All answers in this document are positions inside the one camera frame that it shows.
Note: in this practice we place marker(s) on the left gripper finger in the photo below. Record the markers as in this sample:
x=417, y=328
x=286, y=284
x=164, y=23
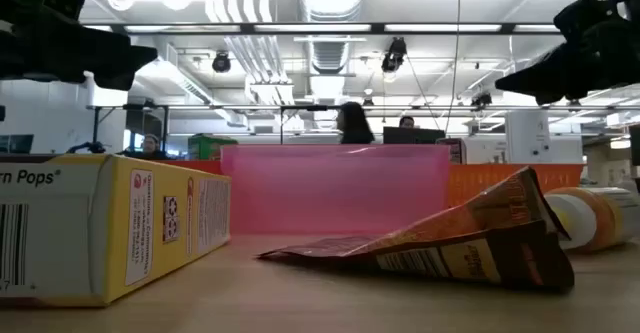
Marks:
x=125, y=65

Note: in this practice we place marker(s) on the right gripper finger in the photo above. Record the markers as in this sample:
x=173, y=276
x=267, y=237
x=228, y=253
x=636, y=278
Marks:
x=545, y=80

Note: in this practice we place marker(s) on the green cereal box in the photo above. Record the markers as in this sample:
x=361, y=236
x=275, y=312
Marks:
x=207, y=148

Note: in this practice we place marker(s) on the pink cereal box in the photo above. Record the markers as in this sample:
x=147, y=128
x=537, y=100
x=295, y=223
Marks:
x=450, y=150

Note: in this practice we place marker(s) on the orange squeeze bottle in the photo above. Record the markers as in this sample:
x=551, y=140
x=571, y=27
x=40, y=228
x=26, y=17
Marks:
x=595, y=218

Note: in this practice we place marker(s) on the brown snack bag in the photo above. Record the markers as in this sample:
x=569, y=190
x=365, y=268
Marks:
x=475, y=243

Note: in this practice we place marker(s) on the background black robot arm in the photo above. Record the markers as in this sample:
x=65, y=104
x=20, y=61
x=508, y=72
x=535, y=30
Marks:
x=87, y=147

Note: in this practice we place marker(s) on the white cabinet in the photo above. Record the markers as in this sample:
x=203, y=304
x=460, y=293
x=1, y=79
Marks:
x=527, y=135

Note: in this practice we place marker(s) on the person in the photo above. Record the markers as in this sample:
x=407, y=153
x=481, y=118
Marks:
x=150, y=145
x=406, y=121
x=355, y=125

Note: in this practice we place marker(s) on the orange plastic basket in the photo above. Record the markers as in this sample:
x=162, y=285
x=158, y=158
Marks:
x=480, y=178

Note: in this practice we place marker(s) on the red plastic basket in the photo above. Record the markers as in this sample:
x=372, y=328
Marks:
x=200, y=167

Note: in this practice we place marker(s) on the dark computer monitor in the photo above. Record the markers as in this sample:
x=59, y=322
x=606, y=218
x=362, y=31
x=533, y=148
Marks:
x=17, y=144

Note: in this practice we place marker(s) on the black computer monitor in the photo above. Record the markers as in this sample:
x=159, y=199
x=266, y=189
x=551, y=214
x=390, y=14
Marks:
x=412, y=135

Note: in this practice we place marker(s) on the yellow Corn Pops box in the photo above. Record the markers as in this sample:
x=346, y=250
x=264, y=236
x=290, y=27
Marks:
x=150, y=223

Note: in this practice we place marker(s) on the black overhead beam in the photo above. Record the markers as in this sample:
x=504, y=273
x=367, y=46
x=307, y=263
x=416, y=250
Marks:
x=320, y=28

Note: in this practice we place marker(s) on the pink translucent plastic bin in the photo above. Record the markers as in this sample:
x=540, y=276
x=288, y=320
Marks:
x=330, y=188

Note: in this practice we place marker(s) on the black hanging camera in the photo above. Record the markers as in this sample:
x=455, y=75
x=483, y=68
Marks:
x=394, y=55
x=481, y=100
x=221, y=63

